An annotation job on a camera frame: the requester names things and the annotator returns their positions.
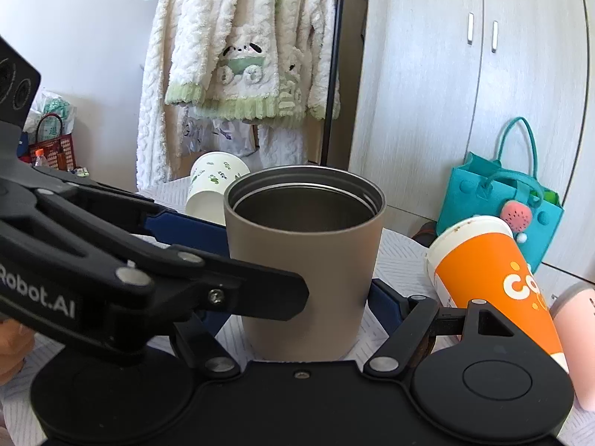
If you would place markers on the orange and white cup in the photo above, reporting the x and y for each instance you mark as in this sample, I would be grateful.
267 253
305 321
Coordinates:
478 258

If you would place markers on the cream fluffy cartoon jacket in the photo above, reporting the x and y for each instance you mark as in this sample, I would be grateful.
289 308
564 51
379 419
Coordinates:
252 59

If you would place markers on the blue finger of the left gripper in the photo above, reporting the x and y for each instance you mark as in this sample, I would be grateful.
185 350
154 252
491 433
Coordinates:
172 228
230 286

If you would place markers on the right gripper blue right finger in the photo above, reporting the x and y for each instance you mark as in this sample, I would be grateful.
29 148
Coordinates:
408 323

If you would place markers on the white patterned tablecloth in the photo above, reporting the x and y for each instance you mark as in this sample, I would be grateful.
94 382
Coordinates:
400 263

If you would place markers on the pink cup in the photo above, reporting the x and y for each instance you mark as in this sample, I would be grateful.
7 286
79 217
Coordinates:
573 315

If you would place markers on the teal felt handbag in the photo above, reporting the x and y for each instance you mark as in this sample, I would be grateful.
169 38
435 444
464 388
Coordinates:
482 187

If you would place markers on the plastic water bottle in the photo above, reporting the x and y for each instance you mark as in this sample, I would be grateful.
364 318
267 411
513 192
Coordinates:
40 159

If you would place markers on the white paper cup green print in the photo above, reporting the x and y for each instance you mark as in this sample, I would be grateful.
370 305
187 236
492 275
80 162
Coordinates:
211 175

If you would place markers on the red mesh basket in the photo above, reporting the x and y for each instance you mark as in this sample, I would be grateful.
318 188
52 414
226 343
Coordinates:
59 151

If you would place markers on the black suitcase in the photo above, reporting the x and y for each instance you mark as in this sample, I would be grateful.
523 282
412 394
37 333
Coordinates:
426 234

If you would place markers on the white wardrobe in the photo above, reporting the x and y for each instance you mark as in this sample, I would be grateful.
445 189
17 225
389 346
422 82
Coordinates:
500 78

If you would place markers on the white fluffy robe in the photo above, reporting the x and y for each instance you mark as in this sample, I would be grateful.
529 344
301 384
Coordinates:
156 156

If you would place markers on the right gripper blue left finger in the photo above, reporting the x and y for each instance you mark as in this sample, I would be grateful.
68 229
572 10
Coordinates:
195 349

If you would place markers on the tan steel tumbler cup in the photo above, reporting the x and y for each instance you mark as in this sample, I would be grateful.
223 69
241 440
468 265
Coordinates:
322 223

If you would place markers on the black clothes rack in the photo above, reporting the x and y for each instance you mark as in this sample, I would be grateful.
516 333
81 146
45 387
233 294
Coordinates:
334 68

